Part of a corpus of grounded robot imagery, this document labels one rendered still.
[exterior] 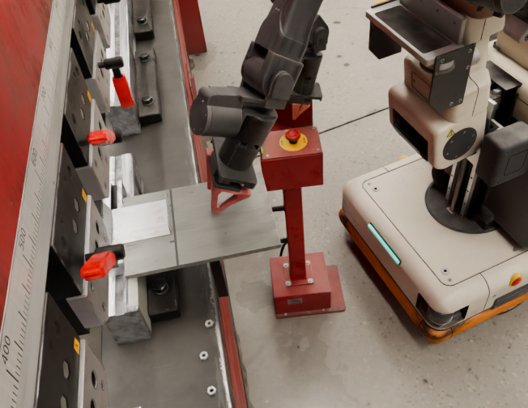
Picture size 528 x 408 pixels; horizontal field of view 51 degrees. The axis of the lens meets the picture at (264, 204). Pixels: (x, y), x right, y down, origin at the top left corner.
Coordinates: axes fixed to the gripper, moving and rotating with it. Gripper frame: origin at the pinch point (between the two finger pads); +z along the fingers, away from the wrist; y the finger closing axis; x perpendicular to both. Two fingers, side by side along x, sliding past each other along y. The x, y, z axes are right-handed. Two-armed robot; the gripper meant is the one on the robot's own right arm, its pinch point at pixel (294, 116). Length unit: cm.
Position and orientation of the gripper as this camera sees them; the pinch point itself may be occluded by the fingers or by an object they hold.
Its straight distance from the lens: 149.7
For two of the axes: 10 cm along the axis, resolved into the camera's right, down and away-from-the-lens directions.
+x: 0.9, 7.4, -6.7
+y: -9.8, -0.5, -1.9
